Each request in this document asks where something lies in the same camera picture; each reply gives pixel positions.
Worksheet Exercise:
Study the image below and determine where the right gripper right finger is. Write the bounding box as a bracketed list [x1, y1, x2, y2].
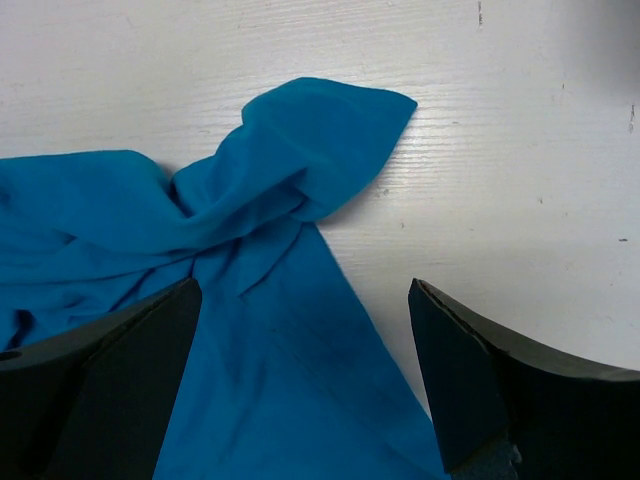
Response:
[408, 280, 639, 479]

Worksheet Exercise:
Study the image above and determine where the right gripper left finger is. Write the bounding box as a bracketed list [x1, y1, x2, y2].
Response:
[1, 278, 202, 479]

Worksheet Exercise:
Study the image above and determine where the blue t shirt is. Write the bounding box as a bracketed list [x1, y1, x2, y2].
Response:
[1, 78, 445, 479]

